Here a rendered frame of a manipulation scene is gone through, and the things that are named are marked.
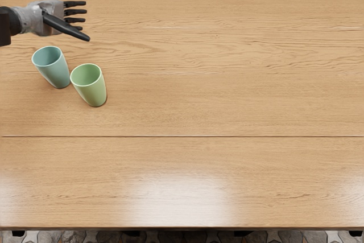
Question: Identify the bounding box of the light green cup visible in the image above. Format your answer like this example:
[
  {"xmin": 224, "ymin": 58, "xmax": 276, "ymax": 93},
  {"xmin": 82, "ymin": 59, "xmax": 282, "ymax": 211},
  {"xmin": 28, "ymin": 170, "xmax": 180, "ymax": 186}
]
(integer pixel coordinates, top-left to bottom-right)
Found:
[{"xmin": 69, "ymin": 63, "xmax": 107, "ymax": 108}]

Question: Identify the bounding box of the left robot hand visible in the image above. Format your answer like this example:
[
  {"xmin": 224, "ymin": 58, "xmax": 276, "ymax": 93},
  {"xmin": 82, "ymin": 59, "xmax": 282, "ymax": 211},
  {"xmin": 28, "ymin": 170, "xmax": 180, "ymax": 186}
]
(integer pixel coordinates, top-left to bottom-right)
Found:
[{"xmin": 12, "ymin": 0, "xmax": 91, "ymax": 42}]

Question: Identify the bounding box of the light blue cup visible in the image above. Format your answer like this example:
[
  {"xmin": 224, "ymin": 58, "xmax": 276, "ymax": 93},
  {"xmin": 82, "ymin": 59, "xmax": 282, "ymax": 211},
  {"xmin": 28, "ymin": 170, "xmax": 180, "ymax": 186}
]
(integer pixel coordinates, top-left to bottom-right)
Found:
[{"xmin": 31, "ymin": 46, "xmax": 71, "ymax": 89}]

